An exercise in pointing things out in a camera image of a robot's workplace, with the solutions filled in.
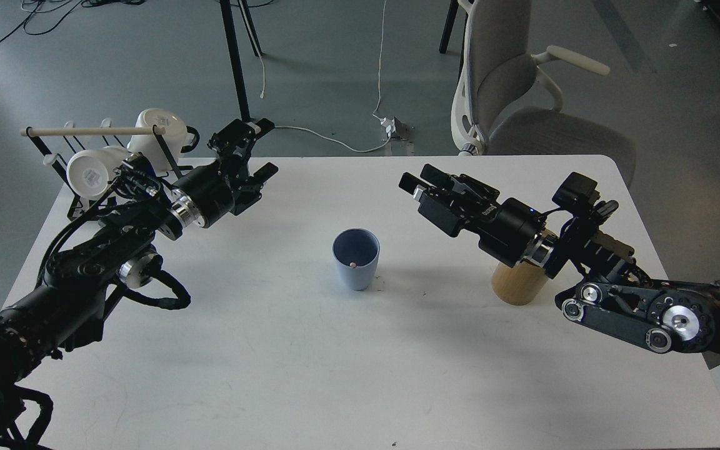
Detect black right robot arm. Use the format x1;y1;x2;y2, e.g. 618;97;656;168
398;164;720;355

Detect white power cable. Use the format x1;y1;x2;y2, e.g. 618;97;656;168
260;0;392;154

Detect white mug front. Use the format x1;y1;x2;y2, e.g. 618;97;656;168
66;146;131;200

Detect black tripod stand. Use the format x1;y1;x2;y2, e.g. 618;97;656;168
217;1;263;122

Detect white power adapter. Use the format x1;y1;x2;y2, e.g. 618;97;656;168
380;117;409;141

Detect black wire cup rack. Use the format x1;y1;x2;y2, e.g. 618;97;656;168
19;109;200;220

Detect bamboo cylinder holder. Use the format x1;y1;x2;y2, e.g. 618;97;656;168
491;260;549;306

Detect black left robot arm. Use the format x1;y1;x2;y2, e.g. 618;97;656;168
0;119;278;449

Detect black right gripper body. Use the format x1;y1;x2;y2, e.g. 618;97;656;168
419;187;546;267

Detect grey office chair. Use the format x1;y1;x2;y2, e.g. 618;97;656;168
449;1;636;184

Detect black floor cables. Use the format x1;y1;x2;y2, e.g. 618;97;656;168
0;0;148;76

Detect white mug rear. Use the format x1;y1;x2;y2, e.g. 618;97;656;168
127;109;200;173

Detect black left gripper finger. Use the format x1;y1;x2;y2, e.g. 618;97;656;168
242;162;278;203
207;119;275;170

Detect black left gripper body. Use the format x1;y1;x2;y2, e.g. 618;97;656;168
172;161;254;228

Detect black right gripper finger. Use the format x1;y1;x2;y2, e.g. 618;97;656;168
421;164;500;203
398;172;434;203

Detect white mug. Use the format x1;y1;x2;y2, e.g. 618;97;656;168
66;146;131;200
127;109;200;173

